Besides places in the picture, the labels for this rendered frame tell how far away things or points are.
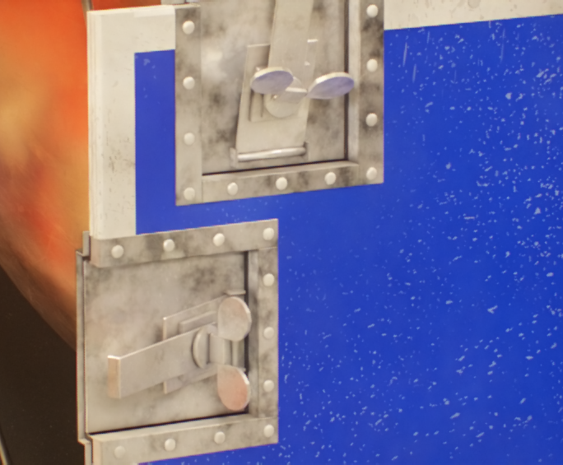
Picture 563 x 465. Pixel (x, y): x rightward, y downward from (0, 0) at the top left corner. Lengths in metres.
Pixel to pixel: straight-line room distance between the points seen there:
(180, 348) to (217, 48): 0.16
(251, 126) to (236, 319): 0.11
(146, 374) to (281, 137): 0.16
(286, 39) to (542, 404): 0.29
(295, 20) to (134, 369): 0.21
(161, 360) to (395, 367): 0.17
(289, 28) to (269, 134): 0.07
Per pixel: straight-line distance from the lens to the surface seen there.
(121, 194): 2.06
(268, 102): 2.09
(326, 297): 2.13
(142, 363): 2.05
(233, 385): 2.08
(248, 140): 2.10
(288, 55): 2.08
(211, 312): 2.10
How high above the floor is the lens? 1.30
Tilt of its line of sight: 13 degrees down
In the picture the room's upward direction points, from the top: straight up
